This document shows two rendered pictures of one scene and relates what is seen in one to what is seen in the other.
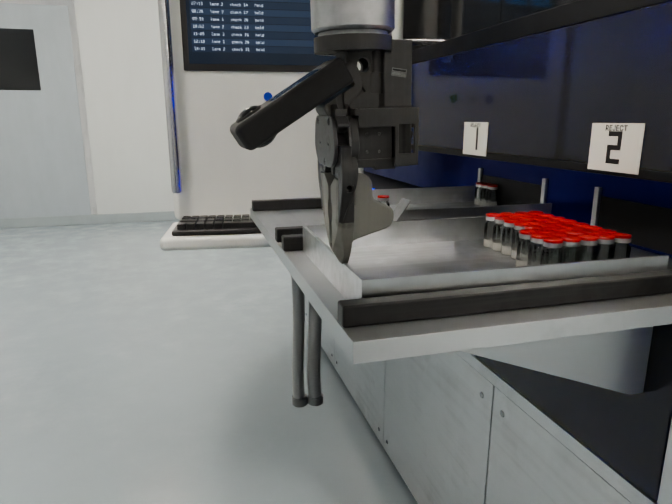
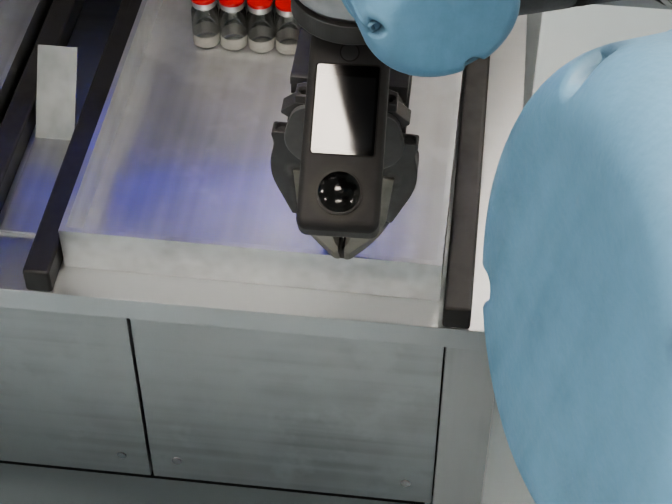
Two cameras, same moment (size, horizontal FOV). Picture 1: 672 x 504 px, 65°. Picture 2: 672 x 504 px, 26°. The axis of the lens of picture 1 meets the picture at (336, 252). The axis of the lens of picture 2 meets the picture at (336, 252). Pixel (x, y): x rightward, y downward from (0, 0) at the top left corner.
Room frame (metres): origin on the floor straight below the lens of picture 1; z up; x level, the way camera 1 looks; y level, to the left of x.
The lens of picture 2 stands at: (0.27, 0.61, 1.61)
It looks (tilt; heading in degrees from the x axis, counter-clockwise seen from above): 46 degrees down; 292
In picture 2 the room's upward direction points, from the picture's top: straight up
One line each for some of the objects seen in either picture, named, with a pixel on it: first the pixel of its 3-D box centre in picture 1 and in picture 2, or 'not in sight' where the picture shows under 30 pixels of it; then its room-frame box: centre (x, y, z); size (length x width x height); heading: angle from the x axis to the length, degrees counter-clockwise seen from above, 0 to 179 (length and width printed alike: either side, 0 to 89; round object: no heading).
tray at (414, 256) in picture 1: (462, 252); (286, 104); (0.62, -0.15, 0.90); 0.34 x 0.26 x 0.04; 105
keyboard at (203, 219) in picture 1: (262, 222); not in sight; (1.24, 0.17, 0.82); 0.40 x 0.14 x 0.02; 99
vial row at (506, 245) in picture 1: (526, 242); (302, 25); (0.65, -0.24, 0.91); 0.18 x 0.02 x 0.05; 15
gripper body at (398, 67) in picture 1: (361, 106); (352, 60); (0.52, -0.02, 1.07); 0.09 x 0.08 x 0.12; 106
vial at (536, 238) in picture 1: (538, 254); not in sight; (0.59, -0.23, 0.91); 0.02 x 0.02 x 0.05
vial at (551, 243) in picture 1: (551, 259); not in sight; (0.56, -0.24, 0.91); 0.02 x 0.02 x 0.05
